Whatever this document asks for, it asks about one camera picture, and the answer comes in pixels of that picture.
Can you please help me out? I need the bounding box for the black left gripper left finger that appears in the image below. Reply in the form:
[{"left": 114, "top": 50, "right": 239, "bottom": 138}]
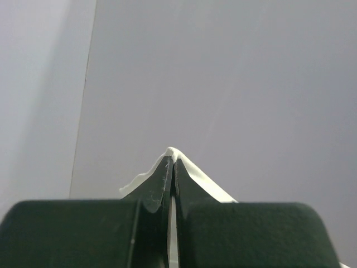
[{"left": 1, "top": 157, "right": 173, "bottom": 267}]

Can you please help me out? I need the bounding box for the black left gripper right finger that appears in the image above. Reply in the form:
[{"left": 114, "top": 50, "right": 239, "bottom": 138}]
[{"left": 173, "top": 160, "right": 340, "bottom": 267}]

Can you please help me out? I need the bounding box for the white t shirt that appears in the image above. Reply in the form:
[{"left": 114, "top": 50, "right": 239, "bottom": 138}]
[{"left": 119, "top": 146, "right": 357, "bottom": 268}]

